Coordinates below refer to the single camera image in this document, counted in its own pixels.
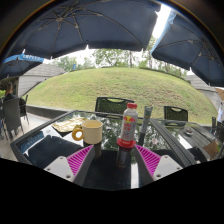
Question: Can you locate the low dark stone wall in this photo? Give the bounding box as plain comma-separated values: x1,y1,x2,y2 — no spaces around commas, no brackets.
25,104,73,120

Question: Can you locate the yellow foil bag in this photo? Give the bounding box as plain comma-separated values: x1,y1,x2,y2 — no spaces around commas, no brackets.
51,116,88,133

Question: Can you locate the red-capped drink bottle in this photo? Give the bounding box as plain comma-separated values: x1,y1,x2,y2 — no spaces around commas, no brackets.
119,102,139,143

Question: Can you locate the large dark blue parasol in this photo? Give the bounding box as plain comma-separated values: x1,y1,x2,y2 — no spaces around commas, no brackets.
4,0,163,61

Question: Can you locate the slim dark chair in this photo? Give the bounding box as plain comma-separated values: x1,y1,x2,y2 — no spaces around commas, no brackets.
19,94,30,126

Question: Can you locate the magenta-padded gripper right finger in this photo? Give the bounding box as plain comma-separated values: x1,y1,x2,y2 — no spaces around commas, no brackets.
133,144,184,185

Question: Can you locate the grey building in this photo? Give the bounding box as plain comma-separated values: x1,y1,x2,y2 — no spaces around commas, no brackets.
184,74,222,111
16,63,66,98

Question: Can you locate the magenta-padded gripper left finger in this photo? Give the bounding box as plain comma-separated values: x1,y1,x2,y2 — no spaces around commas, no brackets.
43,144,98,187

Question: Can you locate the grey parasol pole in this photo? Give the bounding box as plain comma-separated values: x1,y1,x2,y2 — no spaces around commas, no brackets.
138,105,154,147

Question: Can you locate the wide black plastic chair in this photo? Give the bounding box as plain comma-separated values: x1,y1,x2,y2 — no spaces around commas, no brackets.
94,96,135,116

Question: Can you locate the blue-rimmed dark parasol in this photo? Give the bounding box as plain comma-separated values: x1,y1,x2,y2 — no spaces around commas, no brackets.
0,53,46,81

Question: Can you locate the person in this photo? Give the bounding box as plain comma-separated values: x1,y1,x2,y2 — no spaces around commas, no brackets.
2,83,26,108

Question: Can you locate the cream mug with yellow handle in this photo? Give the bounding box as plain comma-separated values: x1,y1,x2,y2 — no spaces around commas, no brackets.
71,119,104,145

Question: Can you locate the dark wicker chair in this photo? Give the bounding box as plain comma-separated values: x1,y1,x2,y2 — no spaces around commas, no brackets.
0,97,24,141

